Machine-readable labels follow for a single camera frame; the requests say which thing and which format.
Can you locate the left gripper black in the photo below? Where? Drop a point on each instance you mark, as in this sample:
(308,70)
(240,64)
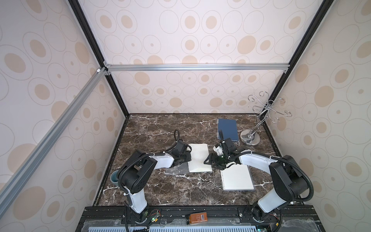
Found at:
(188,153)

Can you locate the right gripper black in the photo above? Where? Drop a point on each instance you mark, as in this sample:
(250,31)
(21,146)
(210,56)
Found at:
(214,161)

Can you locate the small grid spiral notebook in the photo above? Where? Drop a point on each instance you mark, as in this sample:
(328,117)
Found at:
(199,154)

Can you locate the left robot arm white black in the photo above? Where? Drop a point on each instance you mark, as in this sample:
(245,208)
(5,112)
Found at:
(137,170)

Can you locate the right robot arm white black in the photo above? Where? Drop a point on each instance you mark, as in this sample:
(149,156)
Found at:
(290,182)

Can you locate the large lined spiral notebook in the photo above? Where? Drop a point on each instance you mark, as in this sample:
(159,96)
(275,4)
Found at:
(237,177)

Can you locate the blue spiral notebook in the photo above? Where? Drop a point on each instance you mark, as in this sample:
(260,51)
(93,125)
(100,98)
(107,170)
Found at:
(228,128)

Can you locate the chrome hook stand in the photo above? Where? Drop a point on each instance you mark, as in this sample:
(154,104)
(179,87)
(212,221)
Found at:
(266,112)

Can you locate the orange electronic module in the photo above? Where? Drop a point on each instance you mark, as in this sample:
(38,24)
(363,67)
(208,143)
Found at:
(196,218)

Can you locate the teal ceramic cup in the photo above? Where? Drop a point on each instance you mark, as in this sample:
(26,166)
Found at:
(114,178)

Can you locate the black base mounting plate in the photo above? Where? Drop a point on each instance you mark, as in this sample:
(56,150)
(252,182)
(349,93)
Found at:
(298,218)

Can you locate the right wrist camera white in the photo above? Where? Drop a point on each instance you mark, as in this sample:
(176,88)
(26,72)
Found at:
(218,150)

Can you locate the horizontal aluminium rail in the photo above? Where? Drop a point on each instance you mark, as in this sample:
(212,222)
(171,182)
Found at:
(197,67)

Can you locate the diagonal aluminium rail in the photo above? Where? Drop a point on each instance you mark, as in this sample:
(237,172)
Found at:
(28,167)

